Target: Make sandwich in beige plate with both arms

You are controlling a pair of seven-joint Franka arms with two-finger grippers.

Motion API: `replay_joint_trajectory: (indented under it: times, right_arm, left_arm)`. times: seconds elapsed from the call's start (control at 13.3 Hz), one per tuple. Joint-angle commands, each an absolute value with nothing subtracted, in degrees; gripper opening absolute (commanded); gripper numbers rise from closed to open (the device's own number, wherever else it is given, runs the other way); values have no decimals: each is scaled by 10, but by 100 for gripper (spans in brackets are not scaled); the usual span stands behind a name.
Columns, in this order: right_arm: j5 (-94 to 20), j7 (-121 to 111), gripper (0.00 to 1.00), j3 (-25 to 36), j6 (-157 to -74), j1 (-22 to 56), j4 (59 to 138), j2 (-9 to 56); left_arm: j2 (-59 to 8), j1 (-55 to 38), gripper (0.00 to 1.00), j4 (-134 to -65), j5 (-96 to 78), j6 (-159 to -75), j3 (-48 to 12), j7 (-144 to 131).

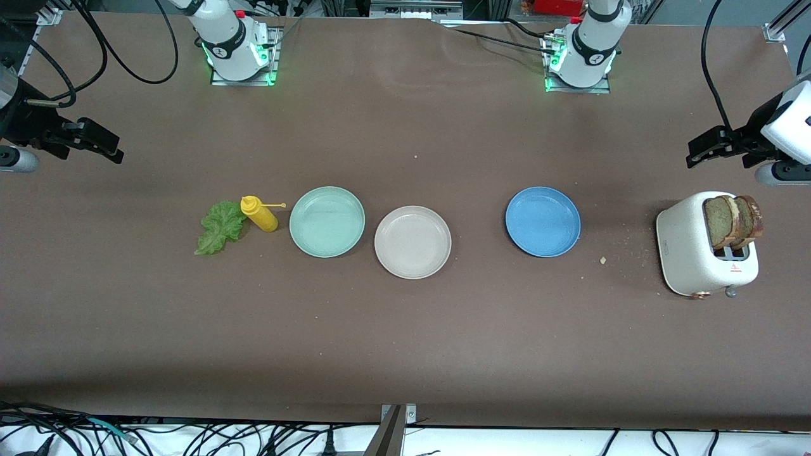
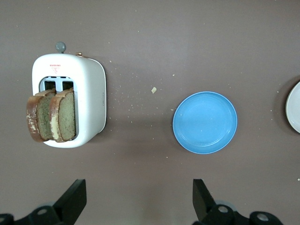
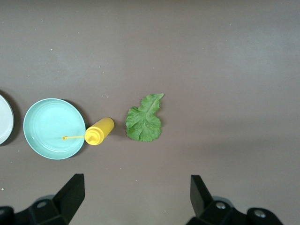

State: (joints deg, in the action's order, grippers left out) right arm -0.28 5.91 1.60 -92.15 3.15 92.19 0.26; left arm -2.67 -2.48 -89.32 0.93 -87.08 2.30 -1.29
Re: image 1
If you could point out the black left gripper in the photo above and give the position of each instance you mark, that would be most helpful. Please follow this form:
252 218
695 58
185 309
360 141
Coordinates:
751 131

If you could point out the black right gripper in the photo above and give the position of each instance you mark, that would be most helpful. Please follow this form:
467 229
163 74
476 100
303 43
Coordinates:
24 124

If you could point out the dark crust bread slice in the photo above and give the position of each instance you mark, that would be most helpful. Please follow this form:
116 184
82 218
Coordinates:
753 218

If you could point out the light crust bread slice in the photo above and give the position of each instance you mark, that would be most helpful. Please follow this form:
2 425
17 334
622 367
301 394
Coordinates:
717 221

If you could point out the green lettuce leaf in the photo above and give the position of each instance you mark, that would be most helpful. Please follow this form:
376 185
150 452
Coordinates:
218 231

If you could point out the yellow squeeze bottle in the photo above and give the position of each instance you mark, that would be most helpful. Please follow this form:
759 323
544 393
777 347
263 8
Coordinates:
263 218

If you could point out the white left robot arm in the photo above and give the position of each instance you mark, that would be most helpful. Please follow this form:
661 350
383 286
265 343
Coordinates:
592 44

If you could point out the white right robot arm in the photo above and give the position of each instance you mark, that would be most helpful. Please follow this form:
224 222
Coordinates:
228 38

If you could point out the blue plate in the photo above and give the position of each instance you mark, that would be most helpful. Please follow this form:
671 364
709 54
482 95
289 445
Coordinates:
542 221

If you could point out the mint green plate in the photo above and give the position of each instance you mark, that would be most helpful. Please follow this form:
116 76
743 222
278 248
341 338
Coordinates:
326 221

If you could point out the beige plate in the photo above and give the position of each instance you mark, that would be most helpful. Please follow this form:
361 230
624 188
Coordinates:
412 244

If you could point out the white two-slot toaster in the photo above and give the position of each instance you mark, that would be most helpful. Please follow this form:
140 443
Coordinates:
681 247

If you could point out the copper toaster dial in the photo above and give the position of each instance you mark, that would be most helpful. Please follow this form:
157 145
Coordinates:
700 295

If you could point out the red box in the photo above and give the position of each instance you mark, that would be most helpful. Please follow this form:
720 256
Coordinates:
557 6

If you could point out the silver metal box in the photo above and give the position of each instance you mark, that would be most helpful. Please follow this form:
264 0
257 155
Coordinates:
415 9

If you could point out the aluminium frame corner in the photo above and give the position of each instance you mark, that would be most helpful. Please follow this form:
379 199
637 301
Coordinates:
44 18
776 30

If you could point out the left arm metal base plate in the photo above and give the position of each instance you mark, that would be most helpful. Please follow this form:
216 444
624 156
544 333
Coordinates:
595 90

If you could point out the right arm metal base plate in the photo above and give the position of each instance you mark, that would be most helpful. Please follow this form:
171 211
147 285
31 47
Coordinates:
222 81

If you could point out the small metal bracket plate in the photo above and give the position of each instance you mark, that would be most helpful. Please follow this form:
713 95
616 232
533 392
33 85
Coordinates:
410 415

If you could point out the aluminium post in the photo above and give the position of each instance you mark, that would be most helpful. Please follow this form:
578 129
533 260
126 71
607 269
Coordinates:
386 440

